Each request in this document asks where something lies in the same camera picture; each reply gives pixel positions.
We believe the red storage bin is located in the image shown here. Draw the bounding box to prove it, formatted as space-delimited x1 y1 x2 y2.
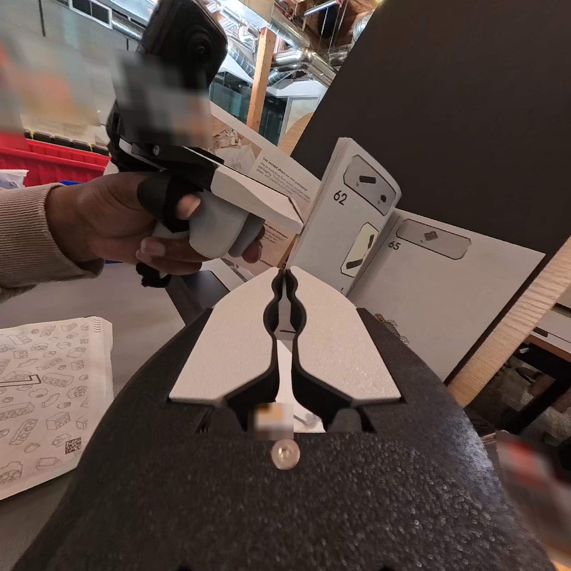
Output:
0 134 110 188

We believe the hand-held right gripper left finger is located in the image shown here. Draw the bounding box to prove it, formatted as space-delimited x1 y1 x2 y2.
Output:
170 268 286 430

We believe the white book stand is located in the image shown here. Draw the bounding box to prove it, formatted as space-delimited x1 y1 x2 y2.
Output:
201 0 571 407

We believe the toy car instruction booklet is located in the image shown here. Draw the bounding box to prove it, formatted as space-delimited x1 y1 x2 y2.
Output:
210 102 547 384

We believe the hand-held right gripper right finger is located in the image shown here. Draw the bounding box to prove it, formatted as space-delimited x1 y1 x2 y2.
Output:
288 267 401 430

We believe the person's left hand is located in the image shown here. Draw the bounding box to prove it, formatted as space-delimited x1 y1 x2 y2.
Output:
45 172 267 276

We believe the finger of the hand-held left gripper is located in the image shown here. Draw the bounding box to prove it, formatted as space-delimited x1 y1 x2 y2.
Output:
210 166 304 235

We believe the person's left forearm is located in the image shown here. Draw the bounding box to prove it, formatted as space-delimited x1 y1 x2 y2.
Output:
0 183 105 291

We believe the black desk mat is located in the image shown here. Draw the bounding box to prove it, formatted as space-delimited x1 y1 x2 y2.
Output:
165 270 224 326

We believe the white brick-print paper bag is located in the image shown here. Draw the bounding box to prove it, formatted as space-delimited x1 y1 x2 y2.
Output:
0 316 114 500

